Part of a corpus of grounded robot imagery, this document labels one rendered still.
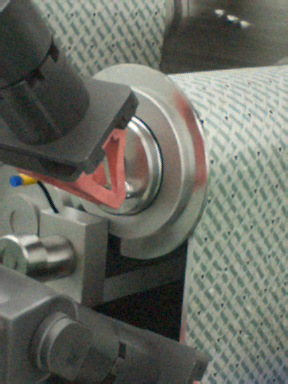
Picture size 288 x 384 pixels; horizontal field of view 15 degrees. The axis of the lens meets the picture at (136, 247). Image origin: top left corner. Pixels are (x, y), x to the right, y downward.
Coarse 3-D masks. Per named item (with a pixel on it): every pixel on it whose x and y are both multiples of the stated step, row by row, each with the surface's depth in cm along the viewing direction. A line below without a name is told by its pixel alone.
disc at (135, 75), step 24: (120, 72) 83; (144, 72) 81; (168, 96) 80; (192, 120) 79; (192, 144) 79; (192, 168) 80; (192, 192) 80; (192, 216) 81; (120, 240) 86; (144, 240) 84; (168, 240) 83
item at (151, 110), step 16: (144, 96) 81; (144, 112) 81; (160, 112) 80; (160, 128) 80; (176, 128) 80; (160, 144) 80; (176, 144) 79; (176, 160) 80; (176, 176) 80; (160, 192) 81; (176, 192) 80; (96, 208) 86; (160, 208) 81; (176, 208) 81; (112, 224) 85; (128, 224) 84; (144, 224) 83; (160, 224) 82
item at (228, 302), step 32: (192, 256) 82; (224, 256) 85; (256, 256) 89; (192, 288) 83; (224, 288) 86; (256, 288) 90; (192, 320) 84; (224, 320) 87; (256, 320) 91; (224, 352) 88; (256, 352) 92
